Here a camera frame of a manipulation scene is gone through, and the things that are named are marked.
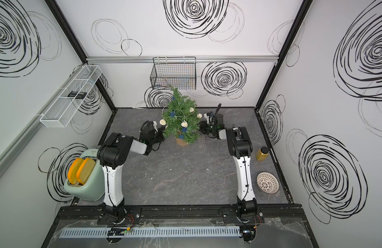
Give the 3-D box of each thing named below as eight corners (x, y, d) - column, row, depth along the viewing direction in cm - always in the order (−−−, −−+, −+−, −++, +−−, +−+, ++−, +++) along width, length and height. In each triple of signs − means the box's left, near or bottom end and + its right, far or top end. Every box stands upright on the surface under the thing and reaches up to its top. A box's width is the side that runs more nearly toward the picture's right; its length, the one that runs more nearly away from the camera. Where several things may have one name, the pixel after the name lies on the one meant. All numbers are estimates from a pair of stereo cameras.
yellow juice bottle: (256, 161, 94) (262, 154, 87) (254, 154, 97) (259, 146, 90) (264, 161, 94) (270, 154, 87) (261, 154, 97) (267, 146, 90)
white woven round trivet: (260, 195, 82) (263, 192, 78) (255, 175, 89) (258, 171, 85) (277, 195, 82) (281, 192, 78) (270, 175, 89) (274, 171, 85)
